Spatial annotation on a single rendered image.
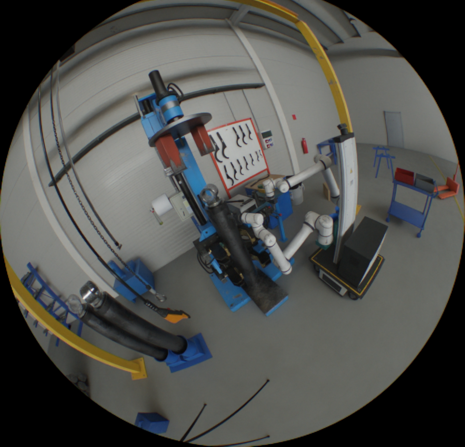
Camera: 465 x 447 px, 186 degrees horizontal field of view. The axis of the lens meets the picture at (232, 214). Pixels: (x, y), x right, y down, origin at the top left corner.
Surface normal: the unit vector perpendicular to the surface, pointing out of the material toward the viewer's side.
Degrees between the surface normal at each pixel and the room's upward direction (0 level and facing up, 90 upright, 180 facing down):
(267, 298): 0
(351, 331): 0
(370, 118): 90
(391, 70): 90
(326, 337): 0
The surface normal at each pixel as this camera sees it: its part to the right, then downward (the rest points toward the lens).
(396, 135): -0.81, 0.51
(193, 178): 0.47, 0.27
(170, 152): 0.77, 0.02
